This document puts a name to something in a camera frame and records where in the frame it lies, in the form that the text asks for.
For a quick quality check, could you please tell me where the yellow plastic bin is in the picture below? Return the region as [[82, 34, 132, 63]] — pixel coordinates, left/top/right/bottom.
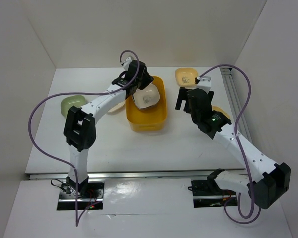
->
[[126, 76, 167, 132]]

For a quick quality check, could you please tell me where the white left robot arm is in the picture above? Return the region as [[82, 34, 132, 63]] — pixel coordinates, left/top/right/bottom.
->
[[64, 60, 153, 198]]

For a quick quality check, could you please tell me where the yellow panda plate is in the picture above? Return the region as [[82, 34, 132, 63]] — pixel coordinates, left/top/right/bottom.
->
[[175, 67, 198, 88], [212, 106, 231, 120]]

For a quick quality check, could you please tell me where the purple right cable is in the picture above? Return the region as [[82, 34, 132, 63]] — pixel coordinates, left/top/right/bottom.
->
[[198, 64, 263, 225]]

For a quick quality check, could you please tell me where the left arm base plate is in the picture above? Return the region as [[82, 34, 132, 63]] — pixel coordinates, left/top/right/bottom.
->
[[57, 182, 105, 211]]

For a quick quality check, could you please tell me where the green panda plate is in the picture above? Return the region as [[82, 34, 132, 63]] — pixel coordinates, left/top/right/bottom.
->
[[60, 95, 87, 118]]

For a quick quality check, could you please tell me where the aluminium rail right side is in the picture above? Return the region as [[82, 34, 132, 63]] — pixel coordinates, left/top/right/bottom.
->
[[220, 67, 252, 142]]

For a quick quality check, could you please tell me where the aluminium rail front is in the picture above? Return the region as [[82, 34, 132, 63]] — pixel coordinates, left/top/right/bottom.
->
[[28, 168, 249, 181]]

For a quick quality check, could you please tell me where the cream panda plate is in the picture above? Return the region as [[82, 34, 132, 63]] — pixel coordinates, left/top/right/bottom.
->
[[133, 84, 160, 110], [107, 101, 126, 115]]

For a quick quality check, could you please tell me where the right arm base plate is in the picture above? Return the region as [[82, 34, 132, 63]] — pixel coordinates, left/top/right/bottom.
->
[[187, 180, 237, 208]]

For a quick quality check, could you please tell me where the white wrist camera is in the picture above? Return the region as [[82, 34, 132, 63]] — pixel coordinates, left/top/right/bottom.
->
[[121, 56, 134, 71], [195, 76, 212, 93]]

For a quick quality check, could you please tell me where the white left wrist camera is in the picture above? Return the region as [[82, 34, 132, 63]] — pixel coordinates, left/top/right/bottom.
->
[[121, 56, 134, 71]]

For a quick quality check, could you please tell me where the aluminium rail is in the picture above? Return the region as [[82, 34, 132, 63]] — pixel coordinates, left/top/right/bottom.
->
[[220, 67, 252, 142], [28, 168, 249, 181]]

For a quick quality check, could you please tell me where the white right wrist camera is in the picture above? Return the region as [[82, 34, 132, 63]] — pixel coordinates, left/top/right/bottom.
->
[[195, 76, 212, 93]]

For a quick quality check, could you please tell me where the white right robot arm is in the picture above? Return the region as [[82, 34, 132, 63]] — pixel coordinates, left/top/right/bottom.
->
[[175, 87, 291, 209]]

